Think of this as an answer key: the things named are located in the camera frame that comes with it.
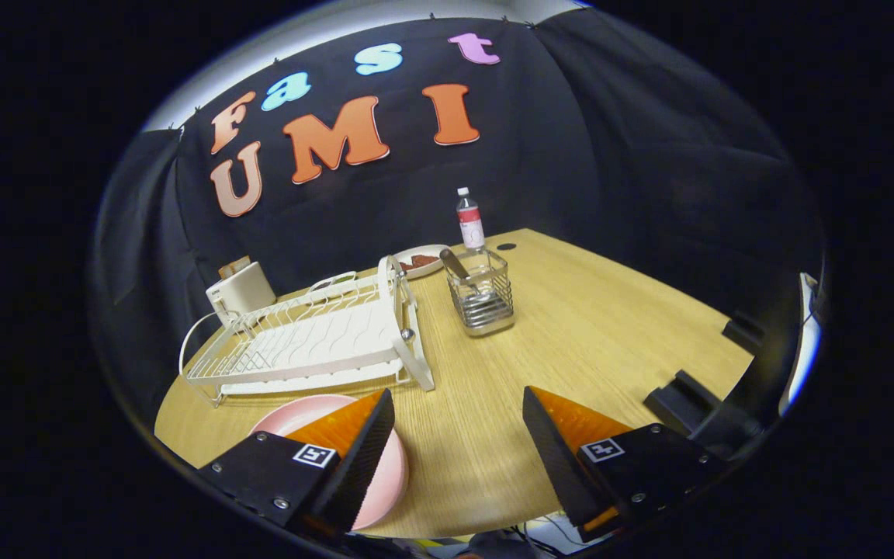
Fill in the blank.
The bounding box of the pink plate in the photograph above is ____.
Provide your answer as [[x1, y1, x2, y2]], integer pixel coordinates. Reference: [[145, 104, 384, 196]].
[[249, 394, 411, 531]]

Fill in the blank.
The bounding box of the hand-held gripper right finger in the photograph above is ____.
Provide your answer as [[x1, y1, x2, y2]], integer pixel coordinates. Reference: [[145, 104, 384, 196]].
[[522, 386, 727, 543]]

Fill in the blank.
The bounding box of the metal wire basket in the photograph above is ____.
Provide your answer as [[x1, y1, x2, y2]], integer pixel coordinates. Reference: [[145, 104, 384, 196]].
[[445, 250, 515, 337]]

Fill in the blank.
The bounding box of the dark-handled spoon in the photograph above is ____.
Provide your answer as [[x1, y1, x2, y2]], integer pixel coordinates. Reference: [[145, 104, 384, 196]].
[[439, 248, 480, 294]]

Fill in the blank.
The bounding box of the white toaster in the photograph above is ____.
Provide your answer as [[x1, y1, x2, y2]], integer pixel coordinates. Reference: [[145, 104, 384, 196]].
[[206, 261, 277, 327]]

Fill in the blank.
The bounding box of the round beige plate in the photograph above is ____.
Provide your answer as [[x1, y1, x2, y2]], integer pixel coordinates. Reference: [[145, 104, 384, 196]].
[[399, 244, 452, 280]]

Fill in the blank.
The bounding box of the white dish rack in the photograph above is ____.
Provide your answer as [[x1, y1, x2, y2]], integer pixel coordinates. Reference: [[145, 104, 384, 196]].
[[181, 255, 436, 408]]

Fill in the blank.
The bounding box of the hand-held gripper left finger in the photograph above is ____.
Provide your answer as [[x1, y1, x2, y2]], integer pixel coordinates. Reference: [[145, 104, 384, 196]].
[[197, 388, 396, 536]]

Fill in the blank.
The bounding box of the black table clamp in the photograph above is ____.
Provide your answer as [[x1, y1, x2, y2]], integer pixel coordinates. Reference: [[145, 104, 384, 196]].
[[721, 311, 766, 356]]

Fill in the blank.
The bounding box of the clear plastic bottle red label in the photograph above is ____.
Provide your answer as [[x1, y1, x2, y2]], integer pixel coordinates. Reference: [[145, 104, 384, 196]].
[[456, 186, 487, 251]]

